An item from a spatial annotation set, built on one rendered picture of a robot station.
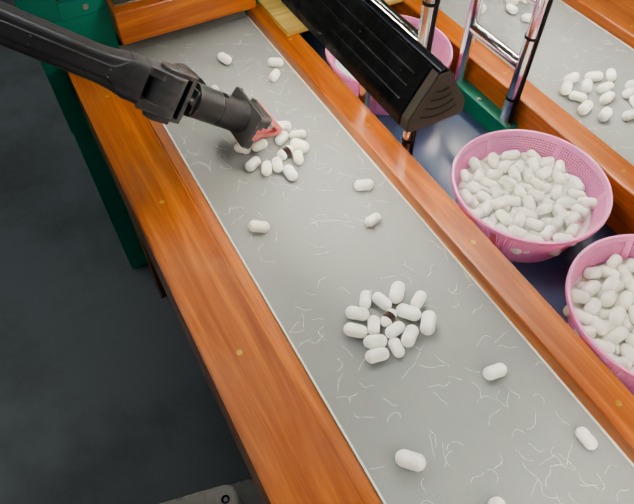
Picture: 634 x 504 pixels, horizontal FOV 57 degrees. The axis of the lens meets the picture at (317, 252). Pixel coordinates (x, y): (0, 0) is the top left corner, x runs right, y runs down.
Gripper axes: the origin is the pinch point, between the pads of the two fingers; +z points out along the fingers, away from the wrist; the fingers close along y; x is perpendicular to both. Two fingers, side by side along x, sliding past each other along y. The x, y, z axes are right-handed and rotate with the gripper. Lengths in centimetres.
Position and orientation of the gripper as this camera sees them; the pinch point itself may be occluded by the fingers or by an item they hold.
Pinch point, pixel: (276, 130)
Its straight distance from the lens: 110.7
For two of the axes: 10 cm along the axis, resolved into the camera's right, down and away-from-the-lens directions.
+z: 6.6, 1.0, 7.5
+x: -5.7, 7.1, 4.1
